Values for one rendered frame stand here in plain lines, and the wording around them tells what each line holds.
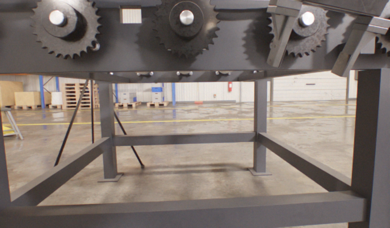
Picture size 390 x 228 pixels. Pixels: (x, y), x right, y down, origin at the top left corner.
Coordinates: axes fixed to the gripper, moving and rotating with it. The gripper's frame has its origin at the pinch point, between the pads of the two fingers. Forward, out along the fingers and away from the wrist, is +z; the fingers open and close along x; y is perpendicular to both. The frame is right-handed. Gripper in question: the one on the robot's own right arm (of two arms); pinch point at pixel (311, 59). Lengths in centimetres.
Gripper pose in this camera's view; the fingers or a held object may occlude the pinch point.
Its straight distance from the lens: 40.4
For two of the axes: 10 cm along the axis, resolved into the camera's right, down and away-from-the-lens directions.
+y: 0.7, 4.7, -8.8
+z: -1.5, 8.7, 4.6
